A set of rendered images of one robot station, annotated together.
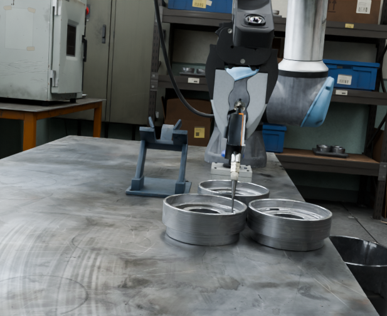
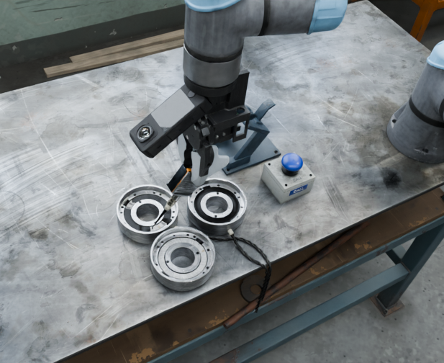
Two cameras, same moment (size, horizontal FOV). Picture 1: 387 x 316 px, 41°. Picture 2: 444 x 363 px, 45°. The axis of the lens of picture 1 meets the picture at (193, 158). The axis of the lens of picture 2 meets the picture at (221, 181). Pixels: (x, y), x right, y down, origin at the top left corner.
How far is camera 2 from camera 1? 87 cm
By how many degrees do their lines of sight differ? 59
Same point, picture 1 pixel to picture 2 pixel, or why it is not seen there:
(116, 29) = not seen: outside the picture
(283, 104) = not seen: outside the picture
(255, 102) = (194, 170)
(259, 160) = (425, 155)
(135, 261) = (69, 219)
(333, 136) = not seen: outside the picture
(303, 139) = not seen: outside the picture
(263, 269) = (106, 276)
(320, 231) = (169, 284)
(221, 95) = (180, 148)
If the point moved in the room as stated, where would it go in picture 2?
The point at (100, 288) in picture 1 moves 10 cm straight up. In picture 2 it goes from (22, 226) to (10, 189)
